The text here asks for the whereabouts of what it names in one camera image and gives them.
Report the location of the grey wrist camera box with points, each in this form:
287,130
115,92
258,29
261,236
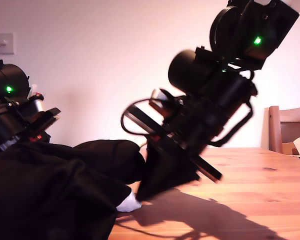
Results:
37,106
161,96

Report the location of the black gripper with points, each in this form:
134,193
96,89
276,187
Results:
190,125
5,127

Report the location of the red paper packet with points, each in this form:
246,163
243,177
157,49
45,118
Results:
40,94

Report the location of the white wall light switch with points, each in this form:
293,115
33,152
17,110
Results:
2,45

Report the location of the black shorts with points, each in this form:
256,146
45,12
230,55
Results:
52,187

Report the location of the small cardboard box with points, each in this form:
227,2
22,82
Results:
287,148

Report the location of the brown wooden chair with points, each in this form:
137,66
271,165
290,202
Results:
273,130

